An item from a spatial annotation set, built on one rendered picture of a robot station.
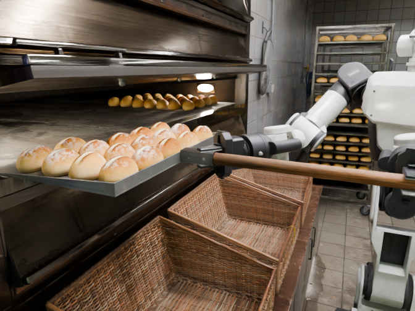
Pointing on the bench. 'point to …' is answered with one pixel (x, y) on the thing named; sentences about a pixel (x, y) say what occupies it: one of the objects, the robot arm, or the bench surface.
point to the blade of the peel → (113, 190)
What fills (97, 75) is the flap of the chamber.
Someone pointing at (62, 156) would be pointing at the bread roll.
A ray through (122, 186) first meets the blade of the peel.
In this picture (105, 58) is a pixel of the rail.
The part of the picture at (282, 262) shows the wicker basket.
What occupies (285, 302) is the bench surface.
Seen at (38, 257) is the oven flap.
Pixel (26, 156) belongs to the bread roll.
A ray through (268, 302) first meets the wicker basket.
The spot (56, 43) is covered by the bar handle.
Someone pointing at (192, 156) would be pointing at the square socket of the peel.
